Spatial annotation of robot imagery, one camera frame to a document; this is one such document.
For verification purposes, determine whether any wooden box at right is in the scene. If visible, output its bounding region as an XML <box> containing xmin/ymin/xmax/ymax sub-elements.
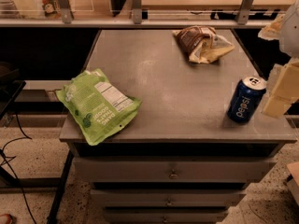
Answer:
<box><xmin>287</xmin><ymin>161</ymin><xmax>299</xmax><ymax>205</ymax></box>

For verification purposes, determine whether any blue pepsi can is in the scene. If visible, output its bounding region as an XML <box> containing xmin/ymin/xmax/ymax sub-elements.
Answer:
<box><xmin>227</xmin><ymin>76</ymin><xmax>266</xmax><ymax>123</ymax></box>

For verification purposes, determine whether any top drawer with knob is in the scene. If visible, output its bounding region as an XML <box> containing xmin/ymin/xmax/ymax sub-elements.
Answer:
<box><xmin>74</xmin><ymin>157</ymin><xmax>275</xmax><ymax>183</ymax></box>

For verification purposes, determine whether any metal railing with posts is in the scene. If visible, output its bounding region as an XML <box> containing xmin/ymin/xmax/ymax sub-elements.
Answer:
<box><xmin>0</xmin><ymin>0</ymin><xmax>296</xmax><ymax>29</ymax></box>

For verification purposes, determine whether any orange printed package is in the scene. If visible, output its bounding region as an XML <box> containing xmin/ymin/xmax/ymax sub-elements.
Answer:
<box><xmin>42</xmin><ymin>0</ymin><xmax>60</xmax><ymax>18</ymax></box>

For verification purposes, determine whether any green chip bag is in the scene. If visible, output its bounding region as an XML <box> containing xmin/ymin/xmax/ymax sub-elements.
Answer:
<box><xmin>56</xmin><ymin>68</ymin><xmax>142</xmax><ymax>146</ymax></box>

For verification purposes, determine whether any brown chip bag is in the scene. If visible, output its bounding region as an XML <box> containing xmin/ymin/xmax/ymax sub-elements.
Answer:
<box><xmin>173</xmin><ymin>25</ymin><xmax>235</xmax><ymax>64</ymax></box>

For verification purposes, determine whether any grey drawer cabinet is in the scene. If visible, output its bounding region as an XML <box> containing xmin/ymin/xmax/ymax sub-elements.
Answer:
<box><xmin>61</xmin><ymin>30</ymin><xmax>295</xmax><ymax>215</ymax></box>

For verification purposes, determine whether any black table at left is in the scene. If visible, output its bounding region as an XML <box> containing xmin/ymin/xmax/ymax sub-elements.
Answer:
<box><xmin>0</xmin><ymin>62</ymin><xmax>74</xmax><ymax>224</ymax></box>

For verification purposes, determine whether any drawer with knob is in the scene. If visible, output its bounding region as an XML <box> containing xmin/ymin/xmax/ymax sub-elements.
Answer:
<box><xmin>74</xmin><ymin>157</ymin><xmax>275</xmax><ymax>183</ymax></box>
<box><xmin>103</xmin><ymin>209</ymin><xmax>228</xmax><ymax>224</ymax></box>
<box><xmin>91</xmin><ymin>189</ymin><xmax>246</xmax><ymax>208</ymax></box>

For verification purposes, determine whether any bottom drawer with knob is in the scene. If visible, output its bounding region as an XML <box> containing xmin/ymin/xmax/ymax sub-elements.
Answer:
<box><xmin>103</xmin><ymin>209</ymin><xmax>228</xmax><ymax>224</ymax></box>

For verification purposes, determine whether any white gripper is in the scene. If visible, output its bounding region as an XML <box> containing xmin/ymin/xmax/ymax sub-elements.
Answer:
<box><xmin>258</xmin><ymin>0</ymin><xmax>299</xmax><ymax>118</ymax></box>

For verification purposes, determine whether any middle drawer with knob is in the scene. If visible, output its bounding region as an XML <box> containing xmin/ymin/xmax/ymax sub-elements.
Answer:
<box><xmin>91</xmin><ymin>189</ymin><xmax>246</xmax><ymax>208</ymax></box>

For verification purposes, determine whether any red object on floor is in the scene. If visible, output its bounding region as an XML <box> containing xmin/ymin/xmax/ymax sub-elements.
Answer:
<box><xmin>0</xmin><ymin>214</ymin><xmax>13</xmax><ymax>224</ymax></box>

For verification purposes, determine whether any black cable on floor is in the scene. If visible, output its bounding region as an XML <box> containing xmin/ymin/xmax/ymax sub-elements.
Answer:
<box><xmin>0</xmin><ymin>109</ymin><xmax>38</xmax><ymax>224</ymax></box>

